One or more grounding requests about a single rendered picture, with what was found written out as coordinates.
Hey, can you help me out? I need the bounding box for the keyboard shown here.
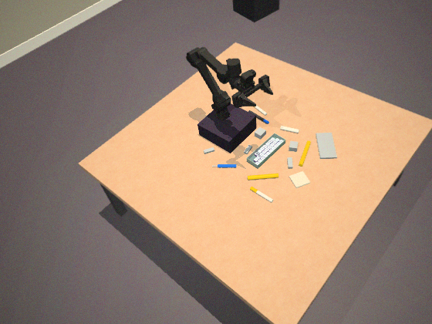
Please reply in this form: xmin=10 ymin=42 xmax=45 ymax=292
xmin=246 ymin=133 xmax=285 ymax=169

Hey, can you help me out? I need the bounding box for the cream flat square slab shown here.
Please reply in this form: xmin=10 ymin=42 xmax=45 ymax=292
xmin=289 ymin=171 xmax=310 ymax=188

